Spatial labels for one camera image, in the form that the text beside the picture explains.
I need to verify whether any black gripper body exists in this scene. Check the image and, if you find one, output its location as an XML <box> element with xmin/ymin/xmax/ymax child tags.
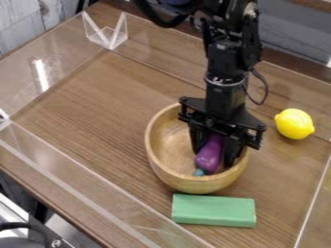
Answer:
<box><xmin>179</xmin><ymin>77</ymin><xmax>268</xmax><ymax>149</ymax></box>

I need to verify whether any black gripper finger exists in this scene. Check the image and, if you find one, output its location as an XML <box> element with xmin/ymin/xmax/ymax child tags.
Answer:
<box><xmin>189</xmin><ymin>124</ymin><xmax>210</xmax><ymax>153</ymax></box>
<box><xmin>225</xmin><ymin>138</ymin><xmax>245</xmax><ymax>168</ymax></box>

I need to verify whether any brown wooden bowl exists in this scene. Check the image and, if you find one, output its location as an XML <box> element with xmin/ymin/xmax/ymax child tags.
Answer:
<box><xmin>145</xmin><ymin>104</ymin><xmax>251</xmax><ymax>195</ymax></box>

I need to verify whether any purple toy eggplant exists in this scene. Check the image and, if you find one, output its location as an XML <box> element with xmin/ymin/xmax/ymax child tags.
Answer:
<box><xmin>193</xmin><ymin>134</ymin><xmax>225</xmax><ymax>176</ymax></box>

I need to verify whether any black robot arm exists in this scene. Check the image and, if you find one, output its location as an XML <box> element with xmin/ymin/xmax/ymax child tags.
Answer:
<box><xmin>134</xmin><ymin>0</ymin><xmax>268</xmax><ymax>167</ymax></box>

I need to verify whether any yellow lemon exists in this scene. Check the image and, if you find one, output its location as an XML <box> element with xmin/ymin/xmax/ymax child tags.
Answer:
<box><xmin>274</xmin><ymin>108</ymin><xmax>316</xmax><ymax>140</ymax></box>

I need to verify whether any green rectangular block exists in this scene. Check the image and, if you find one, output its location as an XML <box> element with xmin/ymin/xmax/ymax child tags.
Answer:
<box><xmin>173</xmin><ymin>194</ymin><xmax>258</xmax><ymax>228</ymax></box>

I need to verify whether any black equipment at table edge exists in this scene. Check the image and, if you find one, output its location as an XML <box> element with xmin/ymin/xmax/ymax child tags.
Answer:
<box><xmin>0</xmin><ymin>222</ymin><xmax>66</xmax><ymax>248</ymax></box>

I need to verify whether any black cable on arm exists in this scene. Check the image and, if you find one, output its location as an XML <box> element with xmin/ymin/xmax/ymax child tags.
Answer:
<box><xmin>242</xmin><ymin>67</ymin><xmax>270</xmax><ymax>107</ymax></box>

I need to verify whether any clear acrylic corner bracket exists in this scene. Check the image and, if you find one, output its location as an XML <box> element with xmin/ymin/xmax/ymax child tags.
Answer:
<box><xmin>82</xmin><ymin>12</ymin><xmax>129</xmax><ymax>50</ymax></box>

